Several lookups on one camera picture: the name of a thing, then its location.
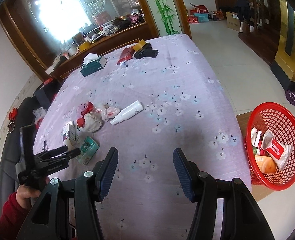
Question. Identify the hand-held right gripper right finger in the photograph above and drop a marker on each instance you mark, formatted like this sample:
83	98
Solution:
183	177

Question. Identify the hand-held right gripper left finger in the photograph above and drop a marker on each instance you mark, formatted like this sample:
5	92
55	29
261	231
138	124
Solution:
108	172

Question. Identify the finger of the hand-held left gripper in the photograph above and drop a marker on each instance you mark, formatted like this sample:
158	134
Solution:
67	157
55	153

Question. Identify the green packet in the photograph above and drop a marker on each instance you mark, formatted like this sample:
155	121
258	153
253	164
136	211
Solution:
88	150

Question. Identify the blue white medicine box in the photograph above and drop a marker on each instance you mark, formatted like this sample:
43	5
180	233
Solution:
70	131

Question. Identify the white green cloth bag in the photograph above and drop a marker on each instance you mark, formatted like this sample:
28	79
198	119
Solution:
93	123

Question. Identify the red wrapper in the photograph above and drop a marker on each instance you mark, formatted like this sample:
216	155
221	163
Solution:
83	115

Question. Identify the white spray bottle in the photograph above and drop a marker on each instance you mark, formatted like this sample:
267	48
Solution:
127	112

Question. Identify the red plastic basket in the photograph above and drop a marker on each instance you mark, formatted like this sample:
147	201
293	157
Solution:
262	180

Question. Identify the orange packet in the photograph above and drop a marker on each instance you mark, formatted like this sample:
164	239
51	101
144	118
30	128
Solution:
265	165

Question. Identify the white torn packet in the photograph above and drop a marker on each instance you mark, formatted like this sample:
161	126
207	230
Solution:
256	136

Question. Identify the white red wipes packet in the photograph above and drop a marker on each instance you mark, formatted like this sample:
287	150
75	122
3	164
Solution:
278	152

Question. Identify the person's left forearm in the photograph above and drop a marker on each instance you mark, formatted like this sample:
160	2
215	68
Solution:
10	217

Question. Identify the person's left hand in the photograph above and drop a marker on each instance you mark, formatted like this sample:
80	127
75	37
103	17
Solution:
25	196

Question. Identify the black box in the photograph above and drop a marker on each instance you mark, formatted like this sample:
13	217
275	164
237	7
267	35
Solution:
46	95

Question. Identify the purple floral tablecloth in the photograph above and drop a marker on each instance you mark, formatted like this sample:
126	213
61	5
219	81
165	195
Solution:
150	92

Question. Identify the teal tissue box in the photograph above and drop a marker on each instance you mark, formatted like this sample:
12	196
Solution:
95	66

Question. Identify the wooden counter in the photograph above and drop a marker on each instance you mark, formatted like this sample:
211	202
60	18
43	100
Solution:
100	45

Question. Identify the dark red packet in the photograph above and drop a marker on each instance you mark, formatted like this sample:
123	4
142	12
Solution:
126	55

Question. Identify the yellow tape roll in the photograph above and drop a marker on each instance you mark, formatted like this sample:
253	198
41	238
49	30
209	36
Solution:
138	45

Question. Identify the purple mop head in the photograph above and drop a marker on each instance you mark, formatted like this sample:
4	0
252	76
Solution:
292	98

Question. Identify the red gift box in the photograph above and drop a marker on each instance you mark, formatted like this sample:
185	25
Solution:
193	19

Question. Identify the teal cardboard box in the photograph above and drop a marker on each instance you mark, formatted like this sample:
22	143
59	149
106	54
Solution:
202	17

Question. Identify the brown cardboard box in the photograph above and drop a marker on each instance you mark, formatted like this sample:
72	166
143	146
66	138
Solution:
233	21

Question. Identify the wooden staircase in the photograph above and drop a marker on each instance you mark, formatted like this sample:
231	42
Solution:
260	30

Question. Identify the gold pillar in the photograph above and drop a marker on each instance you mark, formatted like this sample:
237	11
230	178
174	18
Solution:
287	42

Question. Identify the bamboo painted glass panel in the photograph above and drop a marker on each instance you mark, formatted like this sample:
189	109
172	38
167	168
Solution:
162	7

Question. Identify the dark jacket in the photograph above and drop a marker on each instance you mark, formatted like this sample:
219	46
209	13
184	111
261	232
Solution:
242	7

